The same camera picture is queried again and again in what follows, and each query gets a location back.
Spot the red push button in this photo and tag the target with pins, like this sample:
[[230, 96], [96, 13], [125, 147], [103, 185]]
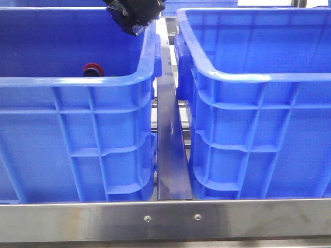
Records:
[[93, 70]]

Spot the right rail screw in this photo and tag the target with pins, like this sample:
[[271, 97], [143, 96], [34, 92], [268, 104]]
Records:
[[197, 217]]

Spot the right blue plastic bin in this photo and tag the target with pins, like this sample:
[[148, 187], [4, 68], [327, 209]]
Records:
[[258, 83]]

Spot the left blue plastic bin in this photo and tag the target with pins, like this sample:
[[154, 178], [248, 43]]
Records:
[[66, 137]]

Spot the blue plastic bin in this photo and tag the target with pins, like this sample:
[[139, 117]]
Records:
[[258, 83], [66, 137]]

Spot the left rail screw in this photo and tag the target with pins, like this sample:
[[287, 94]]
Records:
[[147, 218]]

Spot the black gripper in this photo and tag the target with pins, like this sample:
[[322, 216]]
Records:
[[133, 16]]

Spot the steel front rail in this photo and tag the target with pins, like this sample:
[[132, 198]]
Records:
[[171, 220]]

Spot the rear right blue bin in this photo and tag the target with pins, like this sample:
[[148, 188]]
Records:
[[172, 6]]

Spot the rear left blue bin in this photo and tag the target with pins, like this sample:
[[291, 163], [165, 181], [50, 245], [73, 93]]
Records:
[[52, 3]]

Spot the steel divider bar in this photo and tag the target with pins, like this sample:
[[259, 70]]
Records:
[[172, 173]]

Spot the rail screw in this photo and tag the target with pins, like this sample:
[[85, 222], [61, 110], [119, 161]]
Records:
[[197, 217], [147, 218]]

